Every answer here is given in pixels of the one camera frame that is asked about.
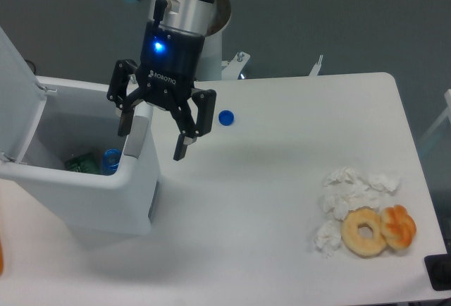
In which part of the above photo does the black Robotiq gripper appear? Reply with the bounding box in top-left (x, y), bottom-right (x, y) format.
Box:
top-left (106, 20), bottom-right (216, 161)

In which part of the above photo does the white trash can lid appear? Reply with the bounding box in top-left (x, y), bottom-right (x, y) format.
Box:
top-left (1, 31), bottom-right (56, 163)

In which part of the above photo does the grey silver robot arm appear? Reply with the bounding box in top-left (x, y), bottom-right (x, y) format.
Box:
top-left (107, 0), bottom-right (216, 161)

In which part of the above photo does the blue bottle cap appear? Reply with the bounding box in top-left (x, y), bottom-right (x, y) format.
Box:
top-left (218, 110), bottom-right (235, 126)

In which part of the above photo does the white trash can body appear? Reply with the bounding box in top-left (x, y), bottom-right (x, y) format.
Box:
top-left (1, 76), bottom-right (161, 235)

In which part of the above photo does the blue plastic bottle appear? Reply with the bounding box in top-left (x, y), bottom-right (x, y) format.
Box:
top-left (101, 148), bottom-right (122, 176)

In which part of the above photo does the green crumpled wrapper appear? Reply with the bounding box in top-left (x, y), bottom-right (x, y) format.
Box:
top-left (64, 152), bottom-right (100, 174)

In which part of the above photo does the large crumpled white tissue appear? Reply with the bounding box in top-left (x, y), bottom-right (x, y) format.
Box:
top-left (320, 166), bottom-right (402, 221)

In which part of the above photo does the orange object at edge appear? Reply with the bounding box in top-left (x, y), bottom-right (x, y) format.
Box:
top-left (0, 240), bottom-right (5, 276)

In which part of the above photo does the small crumpled white tissue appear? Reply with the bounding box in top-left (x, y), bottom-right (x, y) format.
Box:
top-left (314, 220), bottom-right (342, 258)

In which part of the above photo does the orange glazed twisted donut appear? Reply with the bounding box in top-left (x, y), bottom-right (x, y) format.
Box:
top-left (380, 204), bottom-right (416, 250)

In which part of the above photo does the black device at corner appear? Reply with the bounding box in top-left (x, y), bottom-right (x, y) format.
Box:
top-left (424, 254), bottom-right (450, 291)

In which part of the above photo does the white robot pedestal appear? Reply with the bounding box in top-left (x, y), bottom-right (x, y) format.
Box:
top-left (196, 22), bottom-right (251, 81)

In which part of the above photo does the plain ring donut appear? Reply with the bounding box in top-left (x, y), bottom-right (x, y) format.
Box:
top-left (340, 208), bottom-right (387, 257)

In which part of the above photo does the white frame at right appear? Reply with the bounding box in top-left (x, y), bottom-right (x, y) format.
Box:
top-left (418, 89), bottom-right (450, 157)

